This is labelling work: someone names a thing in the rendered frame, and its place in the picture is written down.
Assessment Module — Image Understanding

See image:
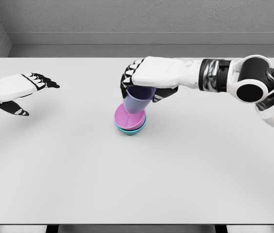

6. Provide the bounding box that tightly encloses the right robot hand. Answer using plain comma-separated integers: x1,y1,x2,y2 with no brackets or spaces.
120,56,179,103

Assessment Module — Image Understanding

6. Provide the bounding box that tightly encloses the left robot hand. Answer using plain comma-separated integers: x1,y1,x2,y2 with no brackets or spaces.
0,72,61,117

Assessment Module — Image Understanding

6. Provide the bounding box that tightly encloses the purple cup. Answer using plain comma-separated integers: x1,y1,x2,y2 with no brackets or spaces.
123,85,157,115

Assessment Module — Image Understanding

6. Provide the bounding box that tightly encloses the pink bowl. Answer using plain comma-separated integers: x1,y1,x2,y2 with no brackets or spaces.
113,103,146,131

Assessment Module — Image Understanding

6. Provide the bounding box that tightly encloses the teal bowl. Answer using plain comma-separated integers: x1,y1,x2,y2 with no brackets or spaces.
114,115,147,136

